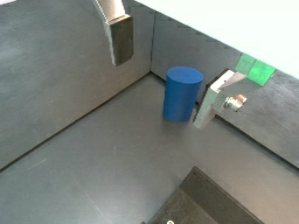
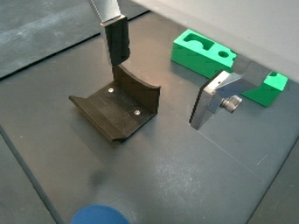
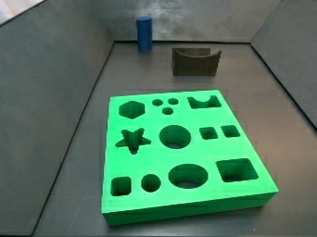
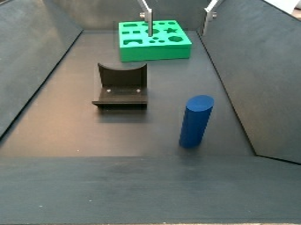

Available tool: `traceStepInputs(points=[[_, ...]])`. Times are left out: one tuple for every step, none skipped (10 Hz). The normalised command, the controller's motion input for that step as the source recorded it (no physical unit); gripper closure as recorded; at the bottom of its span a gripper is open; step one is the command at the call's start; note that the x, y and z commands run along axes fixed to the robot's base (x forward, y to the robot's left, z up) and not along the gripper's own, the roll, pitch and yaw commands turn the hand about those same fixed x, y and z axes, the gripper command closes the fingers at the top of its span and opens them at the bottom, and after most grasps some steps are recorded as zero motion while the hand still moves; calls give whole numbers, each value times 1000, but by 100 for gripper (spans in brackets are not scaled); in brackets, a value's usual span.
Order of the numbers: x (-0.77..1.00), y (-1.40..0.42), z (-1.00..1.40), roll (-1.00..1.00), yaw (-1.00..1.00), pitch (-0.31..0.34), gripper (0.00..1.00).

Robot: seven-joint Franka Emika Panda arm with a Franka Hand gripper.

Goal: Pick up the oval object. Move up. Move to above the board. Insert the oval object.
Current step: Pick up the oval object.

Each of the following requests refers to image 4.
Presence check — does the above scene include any green shape sorter board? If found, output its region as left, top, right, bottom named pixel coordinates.
left=120, top=20, right=192, bottom=62

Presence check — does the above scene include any blue oval cylinder peg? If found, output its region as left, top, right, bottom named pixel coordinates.
left=180, top=95, right=214, bottom=149

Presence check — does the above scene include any black curved holder bracket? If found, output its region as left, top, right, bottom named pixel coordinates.
left=93, top=64, right=149, bottom=107

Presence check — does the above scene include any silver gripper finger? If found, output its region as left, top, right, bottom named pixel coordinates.
left=202, top=0, right=219, bottom=34
left=138, top=0, right=153, bottom=37

